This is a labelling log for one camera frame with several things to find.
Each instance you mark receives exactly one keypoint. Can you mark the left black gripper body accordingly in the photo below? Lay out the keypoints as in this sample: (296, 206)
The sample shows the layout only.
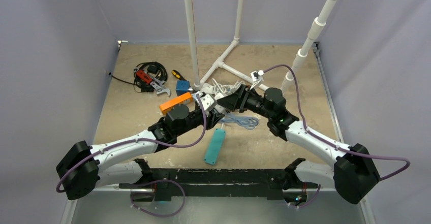
(209, 119)

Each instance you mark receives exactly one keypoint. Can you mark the orange power strip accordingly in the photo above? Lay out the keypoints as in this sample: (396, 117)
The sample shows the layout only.
(183, 99)

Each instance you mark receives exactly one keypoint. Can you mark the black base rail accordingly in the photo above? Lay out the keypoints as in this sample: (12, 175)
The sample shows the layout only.
(247, 183)

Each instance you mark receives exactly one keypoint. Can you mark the blue cube socket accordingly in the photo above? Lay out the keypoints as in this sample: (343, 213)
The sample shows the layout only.
(182, 86)

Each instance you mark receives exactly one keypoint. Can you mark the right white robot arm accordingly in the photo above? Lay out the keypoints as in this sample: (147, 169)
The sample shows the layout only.
(347, 169)

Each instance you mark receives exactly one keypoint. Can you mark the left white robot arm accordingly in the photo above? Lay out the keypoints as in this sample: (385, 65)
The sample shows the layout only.
(80, 170)

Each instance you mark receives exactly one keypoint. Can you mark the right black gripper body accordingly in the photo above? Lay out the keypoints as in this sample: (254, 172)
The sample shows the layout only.
(241, 97)

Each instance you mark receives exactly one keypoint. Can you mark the yellow black screwdriver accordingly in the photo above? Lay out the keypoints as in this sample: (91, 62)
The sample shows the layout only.
(178, 75)

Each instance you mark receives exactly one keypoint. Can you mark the silver adjustable wrench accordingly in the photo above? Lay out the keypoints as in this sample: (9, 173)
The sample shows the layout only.
(156, 84)

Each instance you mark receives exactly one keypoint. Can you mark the white cube socket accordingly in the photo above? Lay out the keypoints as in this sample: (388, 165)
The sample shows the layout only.
(218, 107)

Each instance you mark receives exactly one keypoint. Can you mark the teal rectangular box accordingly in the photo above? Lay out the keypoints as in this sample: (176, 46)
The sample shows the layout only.
(214, 147)

